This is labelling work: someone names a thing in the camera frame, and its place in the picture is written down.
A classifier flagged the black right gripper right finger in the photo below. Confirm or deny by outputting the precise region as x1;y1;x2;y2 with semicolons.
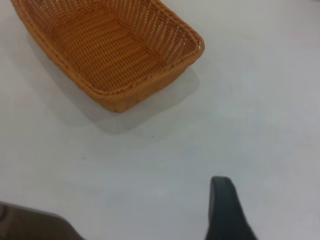
204;176;259;240

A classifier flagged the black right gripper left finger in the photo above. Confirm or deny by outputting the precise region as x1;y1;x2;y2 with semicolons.
0;200;85;240

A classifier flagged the orange woven wicker basket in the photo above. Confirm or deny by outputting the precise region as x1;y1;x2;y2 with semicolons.
10;0;206;113

